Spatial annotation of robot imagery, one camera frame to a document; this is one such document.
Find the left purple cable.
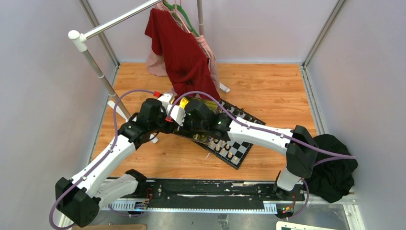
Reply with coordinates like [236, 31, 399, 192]
[48, 89, 161, 230]

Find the white camera wrist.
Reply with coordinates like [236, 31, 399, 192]
[157, 92, 175, 109]
[165, 104, 185, 126]

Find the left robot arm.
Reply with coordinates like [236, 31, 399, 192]
[49, 93, 173, 230]

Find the purple cable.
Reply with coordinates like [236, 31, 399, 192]
[48, 89, 161, 230]
[167, 91, 357, 219]

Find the white camera right wrist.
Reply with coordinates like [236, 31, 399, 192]
[165, 104, 185, 126]

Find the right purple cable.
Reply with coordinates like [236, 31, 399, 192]
[167, 91, 357, 219]

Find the black white chess board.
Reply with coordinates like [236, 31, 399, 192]
[194, 100, 265, 170]

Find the black cloth pile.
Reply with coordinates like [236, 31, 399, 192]
[305, 134, 358, 203]

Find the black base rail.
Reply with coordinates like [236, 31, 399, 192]
[109, 178, 306, 214]

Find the white metal clothes rack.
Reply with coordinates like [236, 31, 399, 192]
[68, 0, 231, 144]

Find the dark red shirt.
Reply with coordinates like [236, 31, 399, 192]
[144, 7, 221, 102]

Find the green clothes hanger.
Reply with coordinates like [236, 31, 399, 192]
[163, 0, 199, 36]

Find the white camera left wrist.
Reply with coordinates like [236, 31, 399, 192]
[157, 92, 175, 109]

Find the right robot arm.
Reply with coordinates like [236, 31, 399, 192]
[180, 99, 317, 200]

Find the gold metal tin box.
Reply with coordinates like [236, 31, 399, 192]
[174, 99, 222, 139]

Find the pink garment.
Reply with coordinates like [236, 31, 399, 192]
[146, 1, 221, 102]

